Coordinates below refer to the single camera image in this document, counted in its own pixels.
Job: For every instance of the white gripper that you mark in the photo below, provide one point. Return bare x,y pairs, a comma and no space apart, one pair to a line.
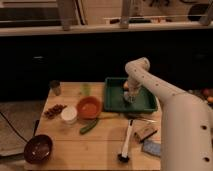
134,87

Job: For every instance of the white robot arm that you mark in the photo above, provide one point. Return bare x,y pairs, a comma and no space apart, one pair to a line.
186,124

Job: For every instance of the green plastic tray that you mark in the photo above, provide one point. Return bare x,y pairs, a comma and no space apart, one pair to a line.
145,101

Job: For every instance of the orange fruit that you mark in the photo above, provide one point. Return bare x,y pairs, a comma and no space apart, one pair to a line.
125,86

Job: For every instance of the brown sponge block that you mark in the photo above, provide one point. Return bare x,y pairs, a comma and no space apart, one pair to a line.
145,132

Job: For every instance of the green translucent cup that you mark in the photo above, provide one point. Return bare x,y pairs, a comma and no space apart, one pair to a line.
85,89

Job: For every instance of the orange bowl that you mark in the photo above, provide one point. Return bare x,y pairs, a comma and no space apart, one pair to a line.
89,107

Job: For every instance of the blue sponge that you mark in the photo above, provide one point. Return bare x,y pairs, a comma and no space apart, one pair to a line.
152,148

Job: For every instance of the green cucumber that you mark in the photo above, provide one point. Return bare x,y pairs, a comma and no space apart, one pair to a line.
88,127

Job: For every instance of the white cup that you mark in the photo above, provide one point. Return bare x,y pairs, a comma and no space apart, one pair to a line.
69,115

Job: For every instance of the dark metal cup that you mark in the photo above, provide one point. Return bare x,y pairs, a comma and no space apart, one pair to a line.
55,87

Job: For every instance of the dark brown bowl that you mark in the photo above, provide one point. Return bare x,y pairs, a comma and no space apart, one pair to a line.
38,149

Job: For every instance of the white handled black brush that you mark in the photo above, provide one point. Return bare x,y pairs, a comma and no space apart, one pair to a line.
123,156

